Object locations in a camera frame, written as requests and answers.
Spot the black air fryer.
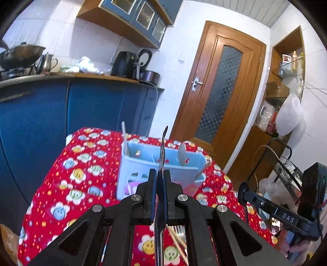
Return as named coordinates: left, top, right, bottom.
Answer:
left=110, top=51, right=137, bottom=79

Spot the wooden shelf unit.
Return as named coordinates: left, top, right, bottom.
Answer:
left=227, top=26, right=306, bottom=185

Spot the clear plastic bag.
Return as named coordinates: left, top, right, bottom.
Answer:
left=258, top=176, right=289, bottom=202

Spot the red floral tablecloth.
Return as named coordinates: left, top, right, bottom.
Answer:
left=17, top=127, right=279, bottom=266

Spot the white cloth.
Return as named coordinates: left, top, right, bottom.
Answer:
left=77, top=57, right=104, bottom=74

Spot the blue wall cabinet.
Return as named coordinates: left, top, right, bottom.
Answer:
left=77, top=0, right=183, bottom=49

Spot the wooden door with glass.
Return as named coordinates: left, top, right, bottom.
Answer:
left=169, top=20, right=267, bottom=177

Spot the rice cooker with open lid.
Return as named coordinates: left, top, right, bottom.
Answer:
left=137, top=48, right=161, bottom=83

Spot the white plastic bag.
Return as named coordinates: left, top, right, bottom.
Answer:
left=275, top=92, right=307, bottom=137

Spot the large metal wok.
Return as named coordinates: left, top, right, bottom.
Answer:
left=0, top=39, right=46, bottom=70

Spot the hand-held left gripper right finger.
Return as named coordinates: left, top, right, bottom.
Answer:
left=163, top=169, right=293, bottom=266

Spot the metal table knife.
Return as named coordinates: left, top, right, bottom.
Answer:
left=154, top=125, right=169, bottom=266

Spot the black wire rack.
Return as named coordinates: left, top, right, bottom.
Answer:
left=246, top=137, right=311, bottom=205

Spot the white plastic spoon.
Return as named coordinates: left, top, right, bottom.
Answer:
left=178, top=142, right=189, bottom=167

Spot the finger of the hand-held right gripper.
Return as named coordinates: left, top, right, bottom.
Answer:
left=237, top=182, right=280, bottom=218

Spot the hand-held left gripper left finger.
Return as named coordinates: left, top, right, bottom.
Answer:
left=27, top=168, right=157, bottom=266

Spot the metal pitcher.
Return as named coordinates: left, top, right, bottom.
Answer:
left=36, top=52, right=59, bottom=74

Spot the wooden utensil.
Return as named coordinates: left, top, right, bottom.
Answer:
left=195, top=157, right=213, bottom=181

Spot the wooden chopstick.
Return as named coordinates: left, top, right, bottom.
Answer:
left=167, top=226, right=190, bottom=266

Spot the light blue utensil holder box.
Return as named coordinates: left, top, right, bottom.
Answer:
left=116, top=139, right=208, bottom=202

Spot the white power cable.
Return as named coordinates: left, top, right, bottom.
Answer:
left=139, top=80, right=160, bottom=139

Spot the metal door handle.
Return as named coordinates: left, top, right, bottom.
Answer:
left=191, top=77, right=204, bottom=92

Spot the gas stove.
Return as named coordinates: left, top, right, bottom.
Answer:
left=0, top=65, right=36, bottom=81

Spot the person's right hand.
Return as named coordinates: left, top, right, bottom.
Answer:
left=287, top=240, right=312, bottom=264

